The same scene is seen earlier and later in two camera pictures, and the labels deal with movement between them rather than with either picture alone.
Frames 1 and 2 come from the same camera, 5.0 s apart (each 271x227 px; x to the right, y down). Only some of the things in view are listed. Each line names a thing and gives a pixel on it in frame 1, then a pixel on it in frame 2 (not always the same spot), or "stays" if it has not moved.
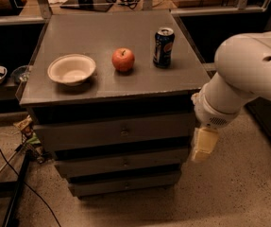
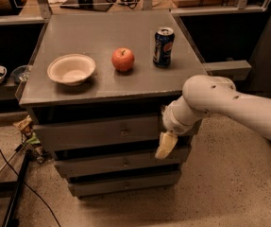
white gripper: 208,113 → 174,122
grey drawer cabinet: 111,94 stays
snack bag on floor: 29,137 stays
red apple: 123,59 stays
